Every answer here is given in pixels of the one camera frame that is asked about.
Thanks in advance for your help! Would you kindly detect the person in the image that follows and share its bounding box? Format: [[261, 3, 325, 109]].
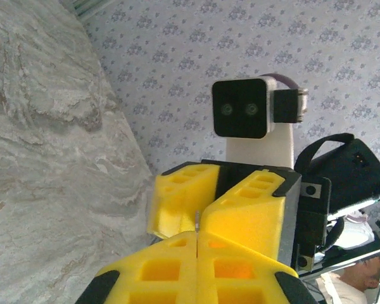
[[315, 255, 380, 304]]

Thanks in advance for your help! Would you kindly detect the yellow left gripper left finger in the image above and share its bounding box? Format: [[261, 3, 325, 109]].
[[75, 232, 198, 304]]

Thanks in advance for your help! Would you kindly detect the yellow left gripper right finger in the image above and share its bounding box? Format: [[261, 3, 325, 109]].
[[196, 231, 319, 304]]

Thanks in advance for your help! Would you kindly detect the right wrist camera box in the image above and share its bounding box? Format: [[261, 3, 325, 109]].
[[211, 77, 278, 140]]

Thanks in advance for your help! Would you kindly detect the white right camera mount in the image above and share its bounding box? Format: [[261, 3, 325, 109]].
[[225, 122, 295, 168]]

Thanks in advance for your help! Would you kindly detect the aluminium frame post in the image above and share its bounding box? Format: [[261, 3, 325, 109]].
[[70, 0, 117, 22]]

